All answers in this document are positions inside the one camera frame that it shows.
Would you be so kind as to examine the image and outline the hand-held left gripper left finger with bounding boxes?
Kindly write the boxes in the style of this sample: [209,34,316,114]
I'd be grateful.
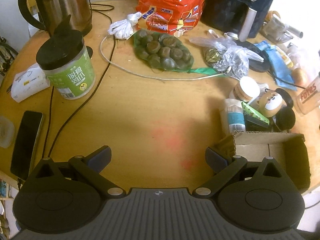
[27,145,125,198]

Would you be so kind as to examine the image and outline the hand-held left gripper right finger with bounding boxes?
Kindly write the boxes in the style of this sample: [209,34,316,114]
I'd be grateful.
[194,147,292,197]

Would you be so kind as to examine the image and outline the brown cardboard box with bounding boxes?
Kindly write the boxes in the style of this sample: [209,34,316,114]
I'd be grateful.
[212,131,312,193]

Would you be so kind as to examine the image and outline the clear toothpick container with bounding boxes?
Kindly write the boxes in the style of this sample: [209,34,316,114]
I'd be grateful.
[219,99,247,135]

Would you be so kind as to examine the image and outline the white lid jar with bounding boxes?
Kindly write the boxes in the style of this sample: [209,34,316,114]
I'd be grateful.
[229,76,260,103]

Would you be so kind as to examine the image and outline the yellow pig figurine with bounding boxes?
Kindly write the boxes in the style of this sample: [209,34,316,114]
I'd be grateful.
[259,89,283,117]

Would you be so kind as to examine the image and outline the white plastic container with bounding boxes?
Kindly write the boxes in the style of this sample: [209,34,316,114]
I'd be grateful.
[0,116,15,148]

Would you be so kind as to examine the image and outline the small black box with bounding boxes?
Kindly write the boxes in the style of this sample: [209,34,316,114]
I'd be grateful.
[244,115,270,132]

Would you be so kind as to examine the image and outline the green patterned tube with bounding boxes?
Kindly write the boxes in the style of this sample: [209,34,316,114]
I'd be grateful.
[241,102,270,125]

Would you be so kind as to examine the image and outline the black smartphone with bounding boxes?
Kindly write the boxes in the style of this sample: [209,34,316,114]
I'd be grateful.
[10,110,43,180]

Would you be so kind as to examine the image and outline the green label jar black lid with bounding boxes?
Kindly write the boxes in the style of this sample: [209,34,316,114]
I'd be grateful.
[36,15,97,100]

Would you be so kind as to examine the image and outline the clear plastic bag dark contents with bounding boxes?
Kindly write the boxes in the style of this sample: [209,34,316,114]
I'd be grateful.
[189,36,264,78]

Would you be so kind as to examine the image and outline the white tissue pack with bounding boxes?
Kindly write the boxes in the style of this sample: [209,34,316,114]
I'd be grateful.
[11,64,52,103]

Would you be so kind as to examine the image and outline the black kettle base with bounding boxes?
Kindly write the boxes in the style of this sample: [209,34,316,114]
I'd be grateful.
[236,40,272,72]

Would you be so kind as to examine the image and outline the blue packets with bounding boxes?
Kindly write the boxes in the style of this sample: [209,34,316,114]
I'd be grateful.
[255,41,298,90]

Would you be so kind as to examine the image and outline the clear shaker bottle grey lid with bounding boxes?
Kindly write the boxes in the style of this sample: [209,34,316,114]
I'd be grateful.
[296,76,320,115]

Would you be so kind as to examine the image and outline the apple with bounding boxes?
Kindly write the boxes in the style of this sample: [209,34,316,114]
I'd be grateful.
[291,67,308,87]

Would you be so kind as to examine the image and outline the green mesh bag of chestnuts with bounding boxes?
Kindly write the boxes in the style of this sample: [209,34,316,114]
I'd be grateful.
[132,29,225,75]

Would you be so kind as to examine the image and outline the yellow food packet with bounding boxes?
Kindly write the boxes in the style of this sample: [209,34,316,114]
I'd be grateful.
[275,45,294,69]

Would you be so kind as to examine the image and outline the white knotted plastic bag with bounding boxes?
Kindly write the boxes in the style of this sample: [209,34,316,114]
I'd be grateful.
[108,12,142,40]

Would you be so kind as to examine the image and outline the glass bowl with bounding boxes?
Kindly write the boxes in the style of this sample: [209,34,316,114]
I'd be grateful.
[260,10,304,43]

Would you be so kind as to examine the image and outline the black air fryer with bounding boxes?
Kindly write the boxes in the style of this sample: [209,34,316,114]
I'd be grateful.
[201,0,278,40]

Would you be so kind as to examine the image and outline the steel electric kettle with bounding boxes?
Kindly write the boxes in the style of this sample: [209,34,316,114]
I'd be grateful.
[19,0,93,37]

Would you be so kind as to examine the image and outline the red snack bag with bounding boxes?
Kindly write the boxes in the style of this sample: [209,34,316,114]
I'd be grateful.
[137,0,206,37]

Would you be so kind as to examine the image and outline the black cable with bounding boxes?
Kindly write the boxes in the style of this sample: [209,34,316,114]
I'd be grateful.
[47,4,116,157]
[42,86,54,158]

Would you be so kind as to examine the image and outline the black power cord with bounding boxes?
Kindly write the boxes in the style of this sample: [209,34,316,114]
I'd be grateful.
[267,70,304,90]

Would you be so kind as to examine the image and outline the dark metal frame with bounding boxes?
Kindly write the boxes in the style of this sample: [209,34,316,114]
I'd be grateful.
[0,37,18,77]

